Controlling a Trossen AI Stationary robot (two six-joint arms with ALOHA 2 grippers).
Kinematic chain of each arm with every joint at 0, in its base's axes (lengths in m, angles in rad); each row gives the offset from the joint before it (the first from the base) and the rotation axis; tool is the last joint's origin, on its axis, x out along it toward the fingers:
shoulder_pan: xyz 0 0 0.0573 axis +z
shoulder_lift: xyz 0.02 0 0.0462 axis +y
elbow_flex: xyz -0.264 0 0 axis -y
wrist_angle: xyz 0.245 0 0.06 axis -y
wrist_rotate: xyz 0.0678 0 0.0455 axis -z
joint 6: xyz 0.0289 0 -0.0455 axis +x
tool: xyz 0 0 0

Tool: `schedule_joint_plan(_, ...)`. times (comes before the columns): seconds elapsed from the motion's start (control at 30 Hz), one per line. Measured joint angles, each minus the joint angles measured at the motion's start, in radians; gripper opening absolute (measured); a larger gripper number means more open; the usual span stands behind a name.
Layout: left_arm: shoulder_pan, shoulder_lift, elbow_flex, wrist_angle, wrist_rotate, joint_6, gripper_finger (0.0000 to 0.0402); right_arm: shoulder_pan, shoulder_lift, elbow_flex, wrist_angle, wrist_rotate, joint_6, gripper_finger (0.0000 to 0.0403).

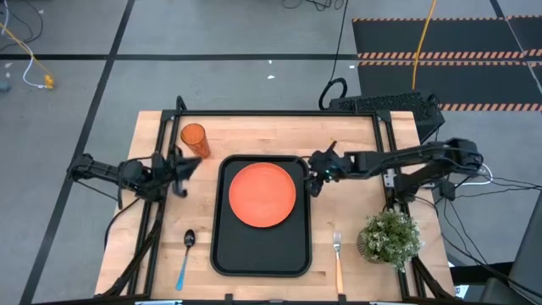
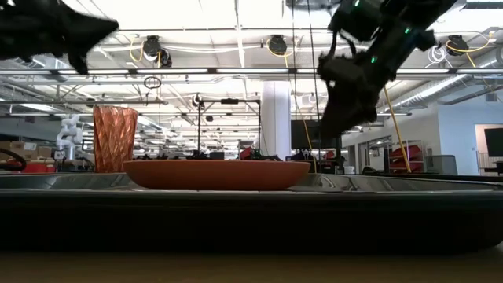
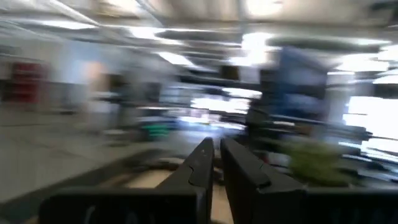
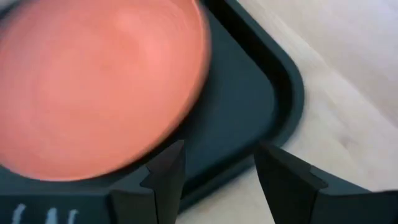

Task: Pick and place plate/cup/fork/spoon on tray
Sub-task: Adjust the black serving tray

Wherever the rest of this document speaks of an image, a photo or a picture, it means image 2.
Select black background monitor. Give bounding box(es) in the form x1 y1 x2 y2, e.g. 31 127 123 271
290 119 321 149

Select black curved cable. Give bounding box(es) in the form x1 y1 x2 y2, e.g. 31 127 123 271
0 148 28 172

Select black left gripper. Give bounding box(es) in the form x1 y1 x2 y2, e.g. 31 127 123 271
0 0 120 76

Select red box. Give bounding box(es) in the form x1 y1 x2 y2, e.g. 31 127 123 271
19 162 57 174

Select orange plastic plate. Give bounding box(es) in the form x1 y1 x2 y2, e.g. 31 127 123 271
123 159 312 192

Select black plastic tray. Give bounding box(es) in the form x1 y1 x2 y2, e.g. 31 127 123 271
0 171 503 255

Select black background rig frame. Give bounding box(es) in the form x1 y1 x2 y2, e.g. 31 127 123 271
196 97 263 160

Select black wall monitor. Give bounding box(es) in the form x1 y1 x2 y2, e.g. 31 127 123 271
483 127 503 158

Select silver ventilation duct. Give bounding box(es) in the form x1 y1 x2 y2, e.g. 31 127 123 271
387 72 503 113

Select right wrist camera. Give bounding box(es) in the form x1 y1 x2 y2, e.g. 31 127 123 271
328 0 384 42

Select gray cabinet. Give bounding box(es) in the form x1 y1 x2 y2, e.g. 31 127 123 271
425 154 459 176

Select yellow hanging cable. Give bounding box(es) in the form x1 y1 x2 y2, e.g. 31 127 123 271
383 85 413 174

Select orange faceted plastic cup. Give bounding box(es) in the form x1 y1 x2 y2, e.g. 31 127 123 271
93 105 139 173

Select black hanging cable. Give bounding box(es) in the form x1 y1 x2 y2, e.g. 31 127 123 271
305 0 321 174

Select cardboard box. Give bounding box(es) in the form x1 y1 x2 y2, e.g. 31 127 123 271
0 140 53 161

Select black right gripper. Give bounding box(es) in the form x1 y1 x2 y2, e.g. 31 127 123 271
317 42 398 139

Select white pillar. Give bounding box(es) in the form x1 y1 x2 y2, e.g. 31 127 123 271
261 81 292 158

